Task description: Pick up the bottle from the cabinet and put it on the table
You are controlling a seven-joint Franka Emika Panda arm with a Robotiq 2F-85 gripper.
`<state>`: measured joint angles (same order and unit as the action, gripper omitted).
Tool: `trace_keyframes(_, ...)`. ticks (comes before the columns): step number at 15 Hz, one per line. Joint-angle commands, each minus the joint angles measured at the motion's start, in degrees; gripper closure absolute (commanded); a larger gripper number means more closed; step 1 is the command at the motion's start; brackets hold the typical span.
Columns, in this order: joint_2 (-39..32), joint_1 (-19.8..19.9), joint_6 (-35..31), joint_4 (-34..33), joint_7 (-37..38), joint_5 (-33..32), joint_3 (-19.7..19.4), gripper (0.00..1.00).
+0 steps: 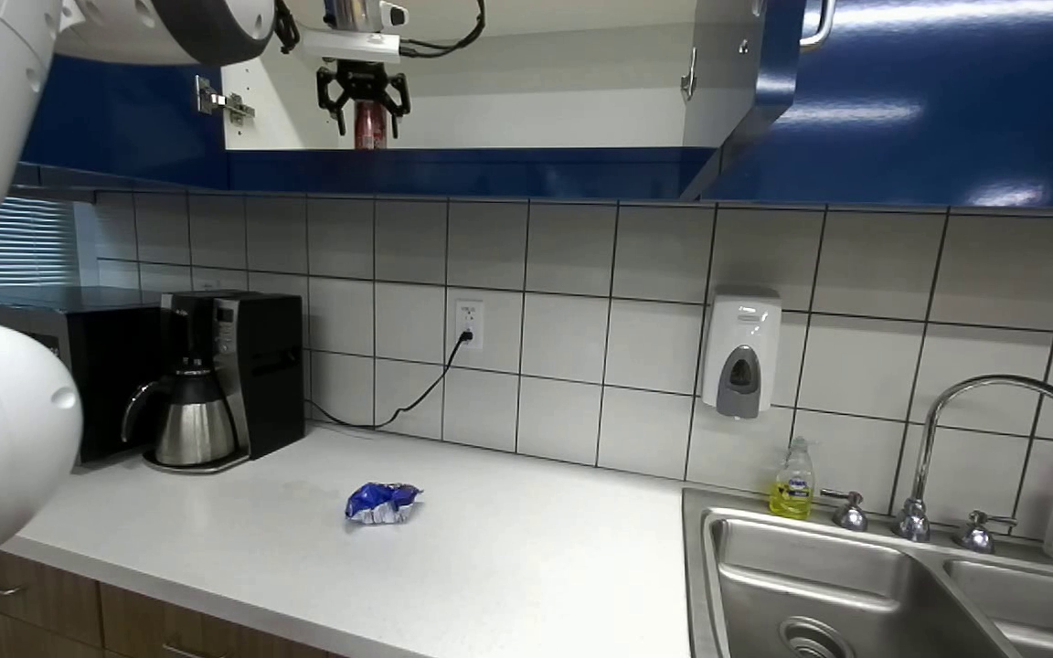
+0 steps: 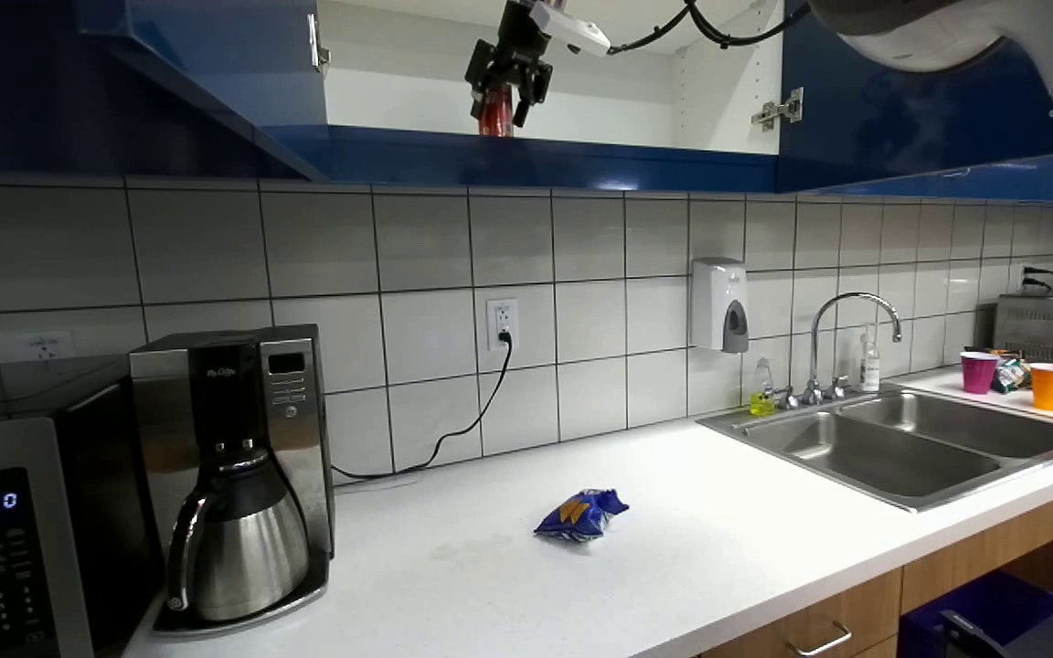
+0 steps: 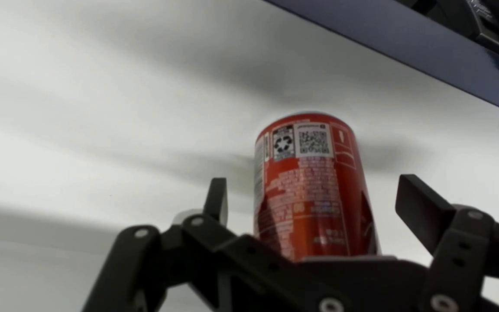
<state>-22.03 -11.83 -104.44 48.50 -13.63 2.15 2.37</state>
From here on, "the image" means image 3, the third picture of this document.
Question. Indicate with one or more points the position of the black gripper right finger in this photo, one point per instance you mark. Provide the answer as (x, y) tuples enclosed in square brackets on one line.
[(469, 248)]

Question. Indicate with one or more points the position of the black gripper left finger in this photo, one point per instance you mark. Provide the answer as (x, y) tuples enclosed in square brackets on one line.
[(147, 271)]

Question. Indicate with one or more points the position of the red soda can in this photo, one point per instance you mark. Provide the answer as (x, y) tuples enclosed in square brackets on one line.
[(313, 191)]

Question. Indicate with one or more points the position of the blue upper cabinet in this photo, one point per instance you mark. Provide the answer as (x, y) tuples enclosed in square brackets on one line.
[(434, 63)]

